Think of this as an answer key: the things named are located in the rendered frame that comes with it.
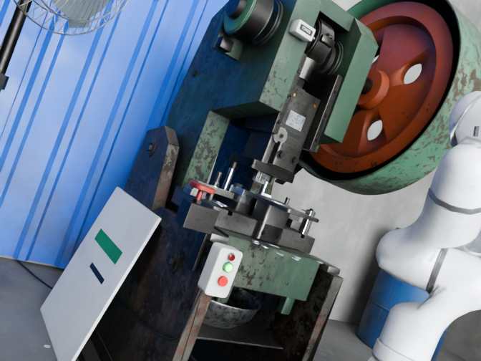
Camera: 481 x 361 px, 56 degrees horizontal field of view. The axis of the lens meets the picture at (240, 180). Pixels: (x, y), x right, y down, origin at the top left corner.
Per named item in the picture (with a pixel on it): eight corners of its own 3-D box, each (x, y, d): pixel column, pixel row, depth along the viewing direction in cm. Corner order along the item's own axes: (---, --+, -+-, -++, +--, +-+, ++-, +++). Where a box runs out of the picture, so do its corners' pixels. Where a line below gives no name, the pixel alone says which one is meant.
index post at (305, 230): (308, 236, 164) (317, 210, 163) (301, 233, 162) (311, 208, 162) (303, 233, 166) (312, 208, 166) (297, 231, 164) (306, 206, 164)
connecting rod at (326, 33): (315, 118, 159) (350, 26, 159) (289, 104, 153) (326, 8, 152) (280, 113, 177) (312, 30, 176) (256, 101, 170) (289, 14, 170)
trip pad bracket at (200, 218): (197, 273, 129) (222, 208, 129) (167, 266, 124) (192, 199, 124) (188, 266, 134) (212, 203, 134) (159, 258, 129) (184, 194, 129)
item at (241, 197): (272, 213, 165) (276, 201, 165) (239, 202, 157) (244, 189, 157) (258, 207, 172) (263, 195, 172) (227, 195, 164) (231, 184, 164)
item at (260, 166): (291, 190, 164) (296, 176, 164) (248, 174, 153) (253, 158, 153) (266, 181, 177) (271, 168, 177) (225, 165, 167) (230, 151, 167)
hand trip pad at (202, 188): (207, 215, 126) (217, 190, 126) (190, 210, 123) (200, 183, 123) (197, 209, 132) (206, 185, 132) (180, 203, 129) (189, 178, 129)
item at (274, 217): (306, 258, 144) (321, 218, 144) (273, 249, 136) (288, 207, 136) (263, 235, 165) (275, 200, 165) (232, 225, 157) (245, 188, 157)
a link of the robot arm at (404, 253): (482, 221, 83) (384, 188, 91) (448, 312, 97) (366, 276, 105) (494, 191, 90) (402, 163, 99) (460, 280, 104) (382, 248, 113)
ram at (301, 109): (300, 177, 158) (331, 97, 158) (268, 163, 150) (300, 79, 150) (272, 168, 173) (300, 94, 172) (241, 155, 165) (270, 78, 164)
